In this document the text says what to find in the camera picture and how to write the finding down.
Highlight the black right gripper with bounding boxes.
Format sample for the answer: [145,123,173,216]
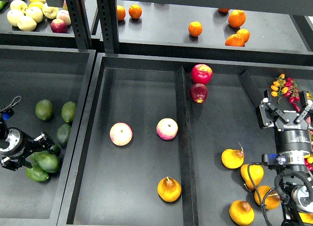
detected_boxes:
[255,90,313,156]

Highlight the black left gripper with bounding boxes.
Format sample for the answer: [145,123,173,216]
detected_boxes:
[0,128,55,171]

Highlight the dark green avocado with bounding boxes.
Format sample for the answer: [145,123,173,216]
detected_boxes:
[35,151,61,173]

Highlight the yellow pear with brown top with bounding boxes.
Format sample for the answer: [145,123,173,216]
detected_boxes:
[157,177,181,203]

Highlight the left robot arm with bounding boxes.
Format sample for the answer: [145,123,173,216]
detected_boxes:
[0,96,55,171]

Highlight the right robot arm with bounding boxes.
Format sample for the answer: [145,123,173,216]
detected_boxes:
[246,90,313,226]

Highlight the green avocado lower upper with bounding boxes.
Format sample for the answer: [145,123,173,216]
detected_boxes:
[29,144,61,160]

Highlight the green avocado lowest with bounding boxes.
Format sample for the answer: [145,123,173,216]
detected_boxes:
[25,162,49,182]

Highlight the green avocado middle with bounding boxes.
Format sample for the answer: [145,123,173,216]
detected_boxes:
[57,123,71,147]

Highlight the green avocado upper left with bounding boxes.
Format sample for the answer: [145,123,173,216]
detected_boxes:
[35,99,54,121]

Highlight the green avocado upper right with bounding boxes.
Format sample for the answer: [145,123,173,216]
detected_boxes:
[61,101,76,123]

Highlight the yellow pear far right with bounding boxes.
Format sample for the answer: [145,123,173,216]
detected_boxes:
[299,212,313,224]

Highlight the yellow pear bottom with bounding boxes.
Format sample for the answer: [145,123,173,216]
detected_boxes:
[229,200,255,226]

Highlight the red chili pepper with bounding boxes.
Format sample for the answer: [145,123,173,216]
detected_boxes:
[292,102,301,113]

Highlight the cherry tomato vine cluster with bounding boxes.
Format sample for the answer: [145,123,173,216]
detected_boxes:
[270,73,300,104]

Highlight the orange tomato cluster right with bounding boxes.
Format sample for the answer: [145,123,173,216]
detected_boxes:
[306,91,313,100]

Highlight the pink peach right edge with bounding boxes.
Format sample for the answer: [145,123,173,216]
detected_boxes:
[305,116,312,125]

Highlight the lower tomato cluster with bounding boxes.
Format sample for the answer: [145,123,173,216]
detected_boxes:
[304,131,313,172]

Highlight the black right fruit shelf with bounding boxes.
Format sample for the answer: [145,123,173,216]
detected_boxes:
[90,0,313,67]

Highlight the black fruit shelf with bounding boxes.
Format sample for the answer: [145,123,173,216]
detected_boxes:
[0,0,101,49]
[90,0,313,67]

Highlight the black left tray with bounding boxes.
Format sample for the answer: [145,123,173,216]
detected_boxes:
[0,45,96,226]

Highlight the black tray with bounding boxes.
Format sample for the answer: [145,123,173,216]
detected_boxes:
[58,54,313,226]
[0,45,96,226]

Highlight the orange right small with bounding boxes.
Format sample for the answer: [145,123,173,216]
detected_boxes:
[236,29,250,43]

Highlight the orange lower right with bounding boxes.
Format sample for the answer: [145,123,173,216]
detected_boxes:
[225,34,245,47]

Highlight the dark red apple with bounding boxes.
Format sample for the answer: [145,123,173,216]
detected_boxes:
[189,83,208,104]

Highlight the bright red apple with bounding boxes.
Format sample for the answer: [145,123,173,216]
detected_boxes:
[191,64,213,85]

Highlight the pink apple left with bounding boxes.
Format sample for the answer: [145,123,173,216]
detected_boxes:
[110,122,133,146]

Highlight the pink apple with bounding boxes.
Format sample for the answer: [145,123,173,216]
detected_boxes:
[156,118,178,140]
[110,122,133,146]

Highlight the large orange upper right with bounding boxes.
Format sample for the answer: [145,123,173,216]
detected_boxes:
[228,10,246,28]

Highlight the orange partly hidden top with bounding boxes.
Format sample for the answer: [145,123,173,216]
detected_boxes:
[218,8,230,13]

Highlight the black left fruit shelf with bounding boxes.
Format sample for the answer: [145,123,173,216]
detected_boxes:
[0,0,101,49]

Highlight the orange center shelf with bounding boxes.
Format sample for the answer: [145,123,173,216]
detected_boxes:
[188,21,203,37]

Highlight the pink apple right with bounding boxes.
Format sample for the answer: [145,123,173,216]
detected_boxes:
[156,118,178,140]

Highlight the pale yellow apple front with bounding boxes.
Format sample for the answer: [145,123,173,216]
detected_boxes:
[17,16,37,31]

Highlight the black center tray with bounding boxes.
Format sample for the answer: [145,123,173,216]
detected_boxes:
[58,54,313,226]

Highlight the red apple on shelf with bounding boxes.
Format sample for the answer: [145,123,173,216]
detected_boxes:
[50,19,67,33]

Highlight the black shelf post left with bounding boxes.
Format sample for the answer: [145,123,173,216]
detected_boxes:
[66,0,92,49]

